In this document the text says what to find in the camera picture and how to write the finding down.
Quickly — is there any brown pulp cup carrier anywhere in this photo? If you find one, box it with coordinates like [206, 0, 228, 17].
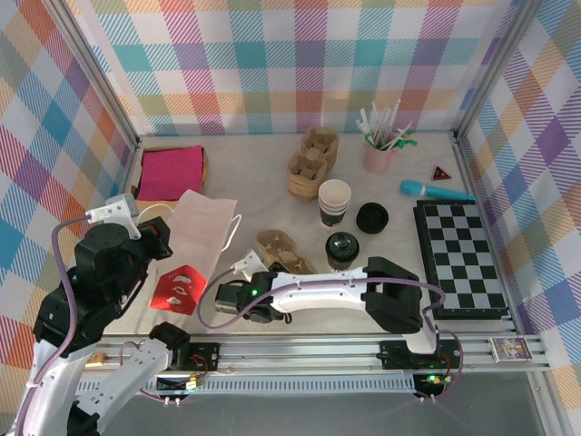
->
[255, 229, 320, 274]

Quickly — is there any white red printed paper bag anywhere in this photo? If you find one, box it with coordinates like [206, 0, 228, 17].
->
[135, 189, 243, 316]

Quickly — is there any black paper coffee cup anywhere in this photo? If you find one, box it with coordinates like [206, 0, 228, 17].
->
[324, 231, 362, 274]

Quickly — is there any black plastic cup lid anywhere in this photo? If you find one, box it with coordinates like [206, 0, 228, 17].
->
[325, 231, 361, 263]

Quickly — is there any black controller board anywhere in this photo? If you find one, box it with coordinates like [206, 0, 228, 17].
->
[156, 375, 206, 393]
[415, 372, 455, 397]

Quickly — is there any stack of black paper cups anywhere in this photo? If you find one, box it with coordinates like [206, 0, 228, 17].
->
[317, 179, 353, 228]

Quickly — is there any cardboard napkin box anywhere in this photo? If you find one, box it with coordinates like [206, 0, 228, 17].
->
[130, 145, 211, 203]

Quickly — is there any stack of pulp cup carriers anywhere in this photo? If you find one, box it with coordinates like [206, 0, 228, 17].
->
[286, 125, 340, 203]

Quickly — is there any pink holder cup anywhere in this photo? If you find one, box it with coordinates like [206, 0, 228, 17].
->
[361, 132, 400, 175]

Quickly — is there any teal marker pen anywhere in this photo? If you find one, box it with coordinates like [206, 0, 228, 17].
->
[399, 180, 478, 204]

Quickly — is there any black silver chessboard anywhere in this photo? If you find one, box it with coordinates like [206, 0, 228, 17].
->
[412, 198, 510, 322]

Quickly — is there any purple card box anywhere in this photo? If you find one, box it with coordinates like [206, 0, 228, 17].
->
[488, 336, 533, 363]

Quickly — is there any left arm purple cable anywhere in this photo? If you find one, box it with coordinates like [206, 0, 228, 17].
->
[8, 212, 167, 403]

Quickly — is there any aluminium frame rail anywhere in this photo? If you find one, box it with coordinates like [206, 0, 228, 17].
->
[49, 333, 548, 376]

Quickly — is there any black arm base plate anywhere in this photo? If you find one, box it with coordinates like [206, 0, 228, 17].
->
[379, 339, 458, 372]
[179, 342, 222, 372]

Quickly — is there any grey slotted cable duct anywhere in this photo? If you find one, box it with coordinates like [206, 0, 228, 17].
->
[70, 378, 421, 397]

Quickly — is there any aluminium frame post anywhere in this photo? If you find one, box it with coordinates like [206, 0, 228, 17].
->
[453, 0, 535, 138]
[43, 0, 140, 151]

